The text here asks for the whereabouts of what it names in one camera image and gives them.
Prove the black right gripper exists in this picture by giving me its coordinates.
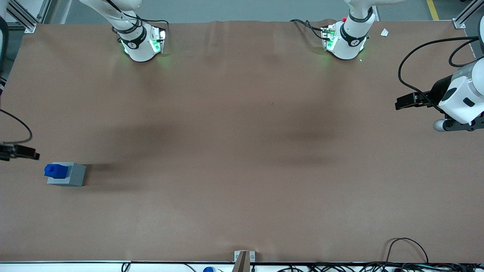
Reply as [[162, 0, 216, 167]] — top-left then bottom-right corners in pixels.
[[0, 144, 41, 162]]

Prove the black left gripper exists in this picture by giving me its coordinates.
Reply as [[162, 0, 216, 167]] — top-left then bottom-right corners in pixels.
[[396, 75, 454, 113]]

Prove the blue block part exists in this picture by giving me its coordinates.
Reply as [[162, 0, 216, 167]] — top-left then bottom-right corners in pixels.
[[44, 163, 71, 179]]

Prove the gray square base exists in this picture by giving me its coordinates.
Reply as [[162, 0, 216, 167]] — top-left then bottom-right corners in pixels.
[[47, 162, 86, 187]]

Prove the brown table mat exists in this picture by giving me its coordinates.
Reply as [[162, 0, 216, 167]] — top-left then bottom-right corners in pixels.
[[0, 19, 484, 263]]

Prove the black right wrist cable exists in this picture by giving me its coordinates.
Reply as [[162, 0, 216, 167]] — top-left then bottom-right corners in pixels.
[[0, 108, 33, 145]]

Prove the long black left wrist cable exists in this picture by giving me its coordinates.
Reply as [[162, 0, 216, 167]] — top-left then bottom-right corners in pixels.
[[398, 36, 481, 113]]

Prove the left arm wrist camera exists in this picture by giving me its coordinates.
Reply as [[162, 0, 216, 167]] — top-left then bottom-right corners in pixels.
[[433, 113, 484, 132]]

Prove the short black cable loop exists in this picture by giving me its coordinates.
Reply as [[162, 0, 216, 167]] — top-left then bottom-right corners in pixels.
[[448, 39, 480, 68]]

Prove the aluminium frame profile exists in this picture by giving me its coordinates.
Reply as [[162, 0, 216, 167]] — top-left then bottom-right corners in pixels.
[[5, 0, 53, 34], [453, 0, 484, 29]]

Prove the black left base cable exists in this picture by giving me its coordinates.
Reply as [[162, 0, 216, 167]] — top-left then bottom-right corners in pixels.
[[290, 19, 330, 40]]

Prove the black base cable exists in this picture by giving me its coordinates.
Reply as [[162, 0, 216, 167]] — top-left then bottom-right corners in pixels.
[[134, 11, 170, 38], [290, 19, 330, 40]]

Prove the black cable arc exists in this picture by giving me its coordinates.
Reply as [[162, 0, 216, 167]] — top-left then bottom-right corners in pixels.
[[384, 237, 430, 265]]

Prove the black cable bundle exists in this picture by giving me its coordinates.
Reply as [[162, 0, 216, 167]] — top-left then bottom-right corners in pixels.
[[276, 262, 484, 272]]

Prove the black right base cable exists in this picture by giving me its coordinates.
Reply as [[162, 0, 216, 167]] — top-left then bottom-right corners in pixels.
[[134, 11, 170, 38]]

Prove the metal table bracket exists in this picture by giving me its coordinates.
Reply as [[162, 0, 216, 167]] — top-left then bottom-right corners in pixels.
[[234, 250, 256, 263]]

